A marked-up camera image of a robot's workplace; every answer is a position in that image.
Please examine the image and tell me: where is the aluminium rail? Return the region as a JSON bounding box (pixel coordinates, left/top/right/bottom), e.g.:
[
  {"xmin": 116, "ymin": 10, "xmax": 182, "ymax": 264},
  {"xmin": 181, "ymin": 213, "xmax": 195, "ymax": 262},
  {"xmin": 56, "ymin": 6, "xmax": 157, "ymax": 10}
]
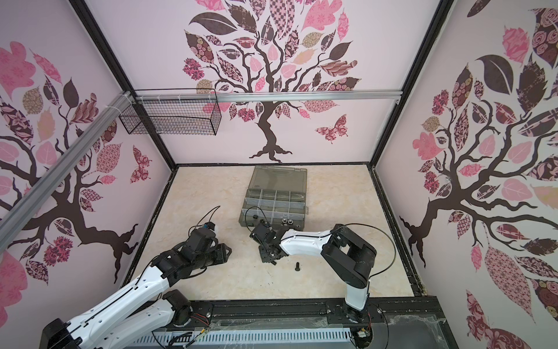
[
  {"xmin": 135, "ymin": 90, "xmax": 403, "ymax": 103},
  {"xmin": 1, "ymin": 91, "xmax": 133, "ymax": 251}
]

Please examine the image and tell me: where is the green transparent organizer box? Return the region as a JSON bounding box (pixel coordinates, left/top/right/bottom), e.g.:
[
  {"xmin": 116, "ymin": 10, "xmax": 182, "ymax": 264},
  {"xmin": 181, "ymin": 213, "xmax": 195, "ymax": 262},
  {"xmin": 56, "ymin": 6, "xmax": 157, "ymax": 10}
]
[{"xmin": 238, "ymin": 166, "xmax": 307, "ymax": 230}]

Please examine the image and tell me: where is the aluminium rail back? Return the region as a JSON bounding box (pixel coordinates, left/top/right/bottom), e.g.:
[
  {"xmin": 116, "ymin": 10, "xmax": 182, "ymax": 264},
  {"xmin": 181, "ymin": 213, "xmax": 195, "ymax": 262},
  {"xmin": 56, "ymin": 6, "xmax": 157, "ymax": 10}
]
[{"xmin": 135, "ymin": 90, "xmax": 403, "ymax": 103}]

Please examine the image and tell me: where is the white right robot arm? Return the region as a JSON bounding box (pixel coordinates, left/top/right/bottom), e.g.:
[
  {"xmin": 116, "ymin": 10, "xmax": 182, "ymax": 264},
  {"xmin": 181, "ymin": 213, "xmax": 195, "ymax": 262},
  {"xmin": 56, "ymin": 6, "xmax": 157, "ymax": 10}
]
[{"xmin": 249, "ymin": 222, "xmax": 377, "ymax": 314}]

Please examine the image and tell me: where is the black wire mesh basket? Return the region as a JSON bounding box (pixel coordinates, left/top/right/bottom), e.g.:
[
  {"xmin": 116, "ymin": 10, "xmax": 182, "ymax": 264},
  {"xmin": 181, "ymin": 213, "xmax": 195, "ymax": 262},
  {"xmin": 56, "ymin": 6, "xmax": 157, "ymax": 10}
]
[{"xmin": 119, "ymin": 87, "xmax": 222, "ymax": 136}]

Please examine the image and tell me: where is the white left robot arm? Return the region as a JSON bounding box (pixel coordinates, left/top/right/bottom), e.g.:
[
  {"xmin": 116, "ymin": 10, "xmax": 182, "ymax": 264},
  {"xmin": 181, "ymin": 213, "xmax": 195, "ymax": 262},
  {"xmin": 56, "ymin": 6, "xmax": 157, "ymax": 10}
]
[{"xmin": 39, "ymin": 227, "xmax": 232, "ymax": 348}]

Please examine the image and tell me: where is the aluminium rail left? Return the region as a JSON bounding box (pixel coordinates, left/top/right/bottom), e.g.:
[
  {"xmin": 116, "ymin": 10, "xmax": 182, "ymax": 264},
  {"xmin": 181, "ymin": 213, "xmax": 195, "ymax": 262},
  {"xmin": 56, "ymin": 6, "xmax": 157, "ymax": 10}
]
[{"xmin": 1, "ymin": 91, "xmax": 133, "ymax": 251}]

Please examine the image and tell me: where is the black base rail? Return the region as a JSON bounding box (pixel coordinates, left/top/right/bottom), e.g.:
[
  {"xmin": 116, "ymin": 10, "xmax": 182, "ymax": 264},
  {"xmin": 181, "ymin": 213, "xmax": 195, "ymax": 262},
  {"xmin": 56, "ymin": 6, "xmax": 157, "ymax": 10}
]
[{"xmin": 191, "ymin": 296, "xmax": 445, "ymax": 327}]

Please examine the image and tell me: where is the white slotted cable duct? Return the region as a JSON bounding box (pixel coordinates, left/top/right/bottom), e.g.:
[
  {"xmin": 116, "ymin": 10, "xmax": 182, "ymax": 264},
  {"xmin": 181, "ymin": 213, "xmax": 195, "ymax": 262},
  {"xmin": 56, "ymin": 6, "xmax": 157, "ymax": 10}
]
[{"xmin": 128, "ymin": 328, "xmax": 355, "ymax": 348}]

